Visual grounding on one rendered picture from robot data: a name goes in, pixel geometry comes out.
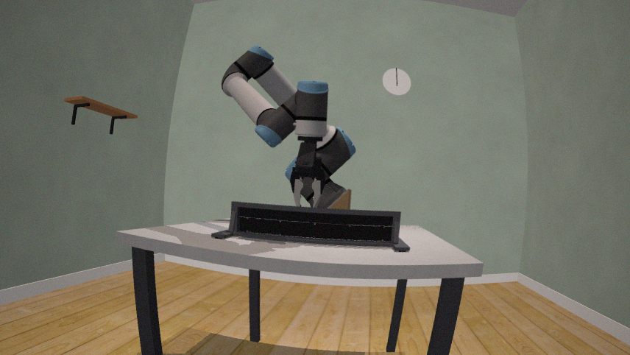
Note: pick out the black network patch panel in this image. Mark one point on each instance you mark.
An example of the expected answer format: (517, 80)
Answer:
(356, 229)

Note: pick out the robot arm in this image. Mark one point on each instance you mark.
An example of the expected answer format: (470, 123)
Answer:
(306, 113)

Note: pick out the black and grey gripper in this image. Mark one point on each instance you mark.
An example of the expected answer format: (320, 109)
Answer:
(319, 181)

